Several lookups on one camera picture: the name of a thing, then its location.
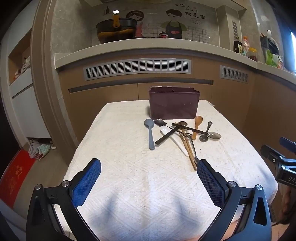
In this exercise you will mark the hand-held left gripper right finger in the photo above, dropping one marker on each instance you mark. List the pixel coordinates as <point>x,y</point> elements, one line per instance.
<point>209,183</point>

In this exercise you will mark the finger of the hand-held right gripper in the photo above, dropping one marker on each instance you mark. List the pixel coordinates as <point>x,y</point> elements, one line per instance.
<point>271,155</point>
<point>288,143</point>

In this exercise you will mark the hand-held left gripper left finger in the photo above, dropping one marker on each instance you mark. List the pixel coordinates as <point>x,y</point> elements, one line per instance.
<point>87,183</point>

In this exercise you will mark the wooden chopstick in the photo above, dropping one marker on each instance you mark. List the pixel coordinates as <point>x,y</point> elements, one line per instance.
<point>186,143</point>
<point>188,154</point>

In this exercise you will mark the light wooden spoon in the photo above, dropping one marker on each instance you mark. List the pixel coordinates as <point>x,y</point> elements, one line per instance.
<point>198,121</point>

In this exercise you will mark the dark wooden spoon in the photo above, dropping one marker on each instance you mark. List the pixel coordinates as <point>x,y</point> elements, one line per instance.
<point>182,124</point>

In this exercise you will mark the white round utensil knob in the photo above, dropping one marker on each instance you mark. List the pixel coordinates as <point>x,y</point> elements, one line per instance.
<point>165,130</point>

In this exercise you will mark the grey silicone spoon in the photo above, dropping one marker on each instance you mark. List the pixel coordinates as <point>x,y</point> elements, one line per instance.
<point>151,136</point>

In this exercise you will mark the square-headed metal spoon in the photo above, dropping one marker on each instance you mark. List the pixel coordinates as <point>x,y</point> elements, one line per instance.
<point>159,122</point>

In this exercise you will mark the maroon plastic utensil holder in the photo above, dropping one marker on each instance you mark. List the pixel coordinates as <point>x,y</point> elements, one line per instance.
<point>173,104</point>

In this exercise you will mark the white textured tablecloth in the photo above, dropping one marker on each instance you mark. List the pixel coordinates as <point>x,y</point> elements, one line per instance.
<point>129,162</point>

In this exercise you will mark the red floor mat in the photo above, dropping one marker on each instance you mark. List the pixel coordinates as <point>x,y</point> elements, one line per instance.
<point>16,176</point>

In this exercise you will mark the green plastic bag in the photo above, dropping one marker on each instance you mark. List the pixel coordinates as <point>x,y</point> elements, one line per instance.
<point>271,59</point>

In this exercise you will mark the wooden cabinet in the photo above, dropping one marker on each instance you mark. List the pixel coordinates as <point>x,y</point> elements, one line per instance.
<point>104,97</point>

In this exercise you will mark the short grey vent grille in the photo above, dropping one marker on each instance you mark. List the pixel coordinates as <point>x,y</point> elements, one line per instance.
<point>234,73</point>

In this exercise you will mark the yellow-lidded jar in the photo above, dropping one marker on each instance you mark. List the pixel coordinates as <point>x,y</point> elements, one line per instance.
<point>253,55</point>

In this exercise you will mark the white shelf cabinet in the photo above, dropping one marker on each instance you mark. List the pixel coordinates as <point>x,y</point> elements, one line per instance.
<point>27,104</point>

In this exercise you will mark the dark utensil basket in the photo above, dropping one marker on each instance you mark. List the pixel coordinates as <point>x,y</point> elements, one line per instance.
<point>268,42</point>

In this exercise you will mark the clear plastic bottle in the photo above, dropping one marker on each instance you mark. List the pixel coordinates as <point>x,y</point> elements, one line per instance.
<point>245,46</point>

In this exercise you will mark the dark sauce bottle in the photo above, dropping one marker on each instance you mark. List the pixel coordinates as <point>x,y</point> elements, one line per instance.
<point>237,47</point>

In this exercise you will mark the long grey vent grille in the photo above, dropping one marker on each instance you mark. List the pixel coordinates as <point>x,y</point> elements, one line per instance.
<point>138,69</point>

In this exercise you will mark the beige kitchen counter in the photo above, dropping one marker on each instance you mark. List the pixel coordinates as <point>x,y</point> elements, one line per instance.
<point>138,49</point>

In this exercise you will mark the cartoon wall sticker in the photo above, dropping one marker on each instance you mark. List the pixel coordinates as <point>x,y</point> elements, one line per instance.
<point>173,20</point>

